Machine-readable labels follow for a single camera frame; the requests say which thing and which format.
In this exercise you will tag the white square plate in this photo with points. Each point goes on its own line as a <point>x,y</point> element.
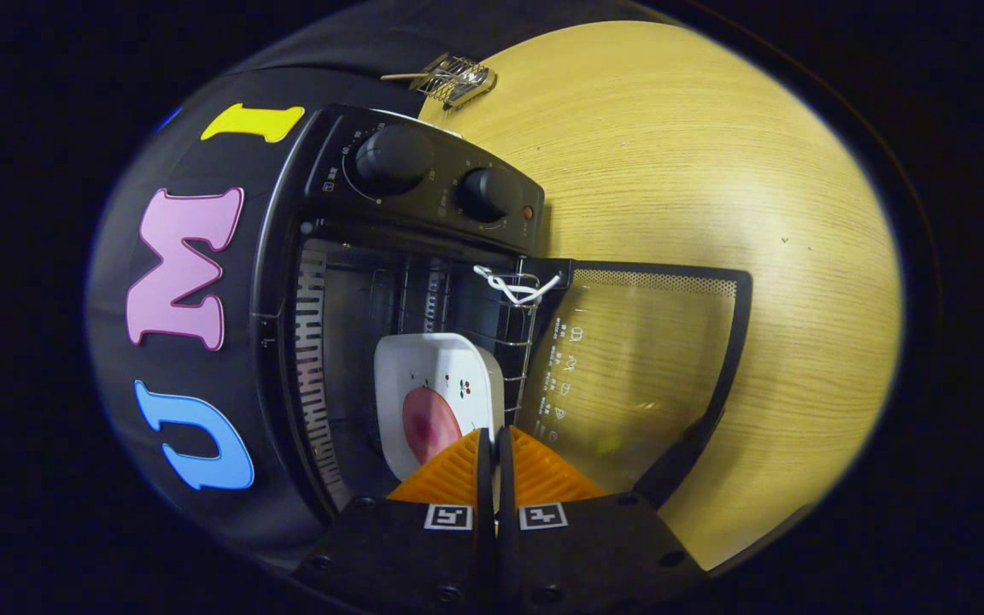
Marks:
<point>441,359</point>

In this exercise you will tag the black toaster oven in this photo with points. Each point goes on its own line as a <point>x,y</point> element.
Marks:
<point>330,171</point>

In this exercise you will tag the pink meat slice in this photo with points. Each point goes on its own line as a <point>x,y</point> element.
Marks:
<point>428,423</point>

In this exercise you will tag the wooden stick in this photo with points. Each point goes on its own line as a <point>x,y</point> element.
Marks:
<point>407,76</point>

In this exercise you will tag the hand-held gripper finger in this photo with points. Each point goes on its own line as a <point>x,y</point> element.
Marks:
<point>485,478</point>
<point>505,478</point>

